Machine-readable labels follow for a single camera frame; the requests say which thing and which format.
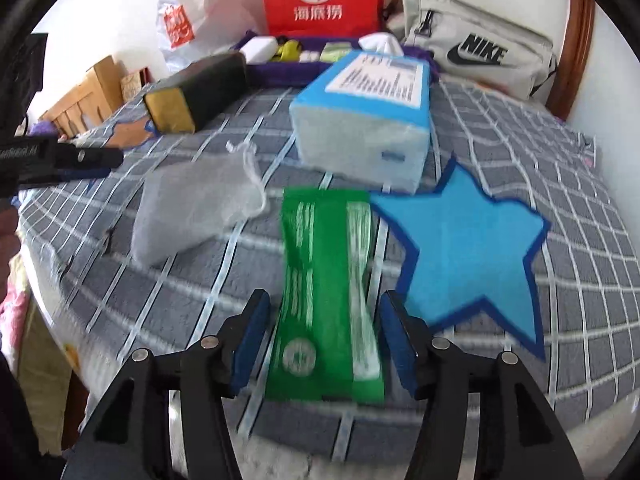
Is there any wooden furniture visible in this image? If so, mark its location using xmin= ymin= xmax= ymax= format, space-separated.
xmin=40 ymin=55 xmax=151 ymax=137

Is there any purple tray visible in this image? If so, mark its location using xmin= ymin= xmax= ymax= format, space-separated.
xmin=232 ymin=30 xmax=441 ymax=88

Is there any white mesh bag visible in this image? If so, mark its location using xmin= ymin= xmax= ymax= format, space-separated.
xmin=132 ymin=142 xmax=269 ymax=266

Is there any blue tissue pack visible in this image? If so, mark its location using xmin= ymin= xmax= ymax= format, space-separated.
xmin=290 ymin=50 xmax=433 ymax=194

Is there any grey checked bed sheet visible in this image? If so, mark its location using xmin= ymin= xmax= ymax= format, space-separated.
xmin=15 ymin=77 xmax=621 ymax=461

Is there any light green tissue pack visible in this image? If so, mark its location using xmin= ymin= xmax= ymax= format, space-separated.
xmin=320 ymin=42 xmax=353 ymax=64

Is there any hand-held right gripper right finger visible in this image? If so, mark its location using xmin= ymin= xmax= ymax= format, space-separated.
xmin=378 ymin=290 xmax=586 ymax=480

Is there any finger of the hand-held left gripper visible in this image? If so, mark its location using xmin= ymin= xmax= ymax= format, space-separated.
xmin=57 ymin=146 xmax=124 ymax=182

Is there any grey waist bag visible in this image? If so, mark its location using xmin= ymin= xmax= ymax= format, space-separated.
xmin=385 ymin=0 xmax=558 ymax=101

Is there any person's left forearm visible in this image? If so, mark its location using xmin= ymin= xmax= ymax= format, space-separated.
xmin=0 ymin=350 xmax=51 ymax=480

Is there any dark green wipes packet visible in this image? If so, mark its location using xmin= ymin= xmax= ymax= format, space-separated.
xmin=265 ymin=187 xmax=387 ymax=403

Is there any wooden headboard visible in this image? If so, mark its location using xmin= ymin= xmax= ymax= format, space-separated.
xmin=545 ymin=0 xmax=597 ymax=122

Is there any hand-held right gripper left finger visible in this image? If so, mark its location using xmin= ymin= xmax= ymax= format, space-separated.
xmin=60 ymin=287 xmax=273 ymax=480

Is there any blue star mat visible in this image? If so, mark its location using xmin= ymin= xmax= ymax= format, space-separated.
xmin=369 ymin=157 xmax=551 ymax=361

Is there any brown flat pouch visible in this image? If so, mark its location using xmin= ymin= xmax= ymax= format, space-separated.
xmin=107 ymin=119 xmax=162 ymax=150

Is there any white plastic bag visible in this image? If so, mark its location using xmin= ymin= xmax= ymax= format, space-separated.
xmin=157 ymin=0 xmax=267 ymax=73

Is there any pile of colourful clothes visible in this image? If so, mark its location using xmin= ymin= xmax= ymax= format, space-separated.
xmin=0 ymin=252 xmax=33 ymax=378

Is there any white foam block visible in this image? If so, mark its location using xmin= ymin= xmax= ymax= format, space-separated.
xmin=239 ymin=35 xmax=279 ymax=64

